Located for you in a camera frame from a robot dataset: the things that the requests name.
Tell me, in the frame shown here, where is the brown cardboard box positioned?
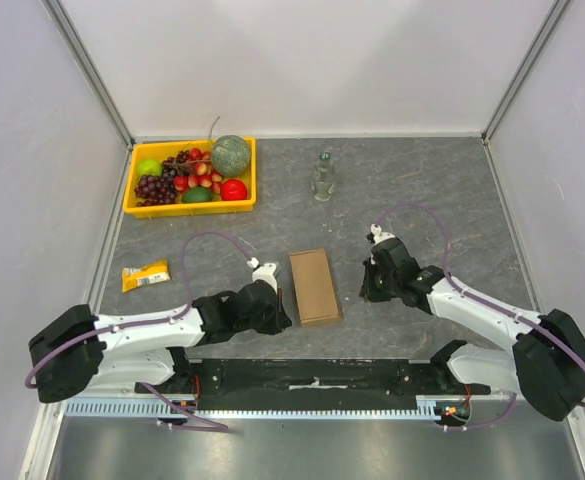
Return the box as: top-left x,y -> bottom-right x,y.
289,249 -> 342,328

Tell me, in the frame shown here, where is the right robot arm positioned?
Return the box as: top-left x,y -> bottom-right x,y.
360,231 -> 585,421

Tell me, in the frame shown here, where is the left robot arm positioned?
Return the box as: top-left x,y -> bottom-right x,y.
25,280 -> 292,404

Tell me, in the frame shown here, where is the clear glass bottle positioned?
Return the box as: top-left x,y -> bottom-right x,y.
312,152 -> 336,202

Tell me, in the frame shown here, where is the red tomato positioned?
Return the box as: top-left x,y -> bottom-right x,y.
220,179 -> 248,202

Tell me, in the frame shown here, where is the green avocado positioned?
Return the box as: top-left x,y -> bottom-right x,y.
181,187 -> 214,204

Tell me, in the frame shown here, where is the yellow snack packet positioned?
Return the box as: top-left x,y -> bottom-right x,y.
121,259 -> 171,293

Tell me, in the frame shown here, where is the red cherry bunch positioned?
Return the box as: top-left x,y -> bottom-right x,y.
161,148 -> 224,195

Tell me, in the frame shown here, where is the green netted melon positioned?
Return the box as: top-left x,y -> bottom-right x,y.
211,135 -> 251,177

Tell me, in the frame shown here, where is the dark purple grape bunch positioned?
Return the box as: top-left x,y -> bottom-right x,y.
133,175 -> 177,207

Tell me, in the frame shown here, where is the green apple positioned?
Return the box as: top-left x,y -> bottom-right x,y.
136,158 -> 163,177

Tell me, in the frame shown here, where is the yellow plastic bin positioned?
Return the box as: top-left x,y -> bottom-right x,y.
123,137 -> 257,219

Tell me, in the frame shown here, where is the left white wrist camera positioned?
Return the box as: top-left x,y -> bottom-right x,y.
247,257 -> 279,291

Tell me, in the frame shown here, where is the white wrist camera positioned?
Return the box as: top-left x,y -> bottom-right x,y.
366,224 -> 395,245
247,257 -> 279,291

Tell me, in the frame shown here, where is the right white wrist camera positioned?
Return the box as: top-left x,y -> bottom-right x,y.
366,224 -> 395,245

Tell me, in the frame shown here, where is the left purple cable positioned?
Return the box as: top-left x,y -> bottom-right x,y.
24,230 -> 261,432

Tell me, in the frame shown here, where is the purple cable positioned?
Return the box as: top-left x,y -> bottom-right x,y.
374,201 -> 585,432
24,230 -> 261,432

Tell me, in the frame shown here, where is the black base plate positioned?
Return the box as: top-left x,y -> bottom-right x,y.
156,359 -> 491,411

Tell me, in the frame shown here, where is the grey slotted cable duct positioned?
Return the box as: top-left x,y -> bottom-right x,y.
64,397 -> 446,419

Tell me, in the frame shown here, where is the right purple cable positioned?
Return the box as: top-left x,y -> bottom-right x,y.
374,201 -> 585,432

